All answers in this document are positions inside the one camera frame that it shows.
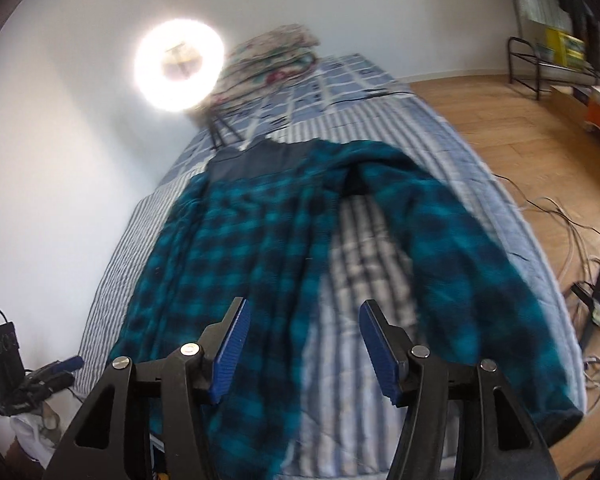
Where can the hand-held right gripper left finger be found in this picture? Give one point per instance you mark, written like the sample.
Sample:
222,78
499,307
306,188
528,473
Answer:
230,350

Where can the blue checked bed sheet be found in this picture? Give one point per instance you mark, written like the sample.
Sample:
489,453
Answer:
340,85

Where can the yellow box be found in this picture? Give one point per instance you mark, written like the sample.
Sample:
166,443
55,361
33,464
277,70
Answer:
560,45

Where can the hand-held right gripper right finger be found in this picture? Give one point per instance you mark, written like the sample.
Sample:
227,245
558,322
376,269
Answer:
380,350

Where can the folded floral quilt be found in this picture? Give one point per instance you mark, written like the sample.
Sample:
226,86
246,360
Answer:
270,50

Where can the bed with striped sheet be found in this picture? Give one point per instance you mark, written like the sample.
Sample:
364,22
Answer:
370,250

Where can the dark green hanging clothes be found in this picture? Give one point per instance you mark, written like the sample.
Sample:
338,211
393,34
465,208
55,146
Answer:
592,35

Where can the white plastic bag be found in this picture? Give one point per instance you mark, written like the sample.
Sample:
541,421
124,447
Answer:
27,435

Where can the teal plaid fleece jacket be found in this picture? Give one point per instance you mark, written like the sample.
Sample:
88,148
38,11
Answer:
240,240

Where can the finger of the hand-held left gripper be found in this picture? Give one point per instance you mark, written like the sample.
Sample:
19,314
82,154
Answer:
55,384
70,362

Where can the black tripod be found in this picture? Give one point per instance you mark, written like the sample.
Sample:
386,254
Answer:
215,130

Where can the black metal clothes rack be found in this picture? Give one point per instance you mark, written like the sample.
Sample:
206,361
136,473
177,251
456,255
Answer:
522,45

